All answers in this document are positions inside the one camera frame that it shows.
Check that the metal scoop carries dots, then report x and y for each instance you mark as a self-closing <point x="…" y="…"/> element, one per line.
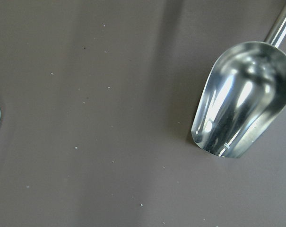
<point x="244" y="93"/>

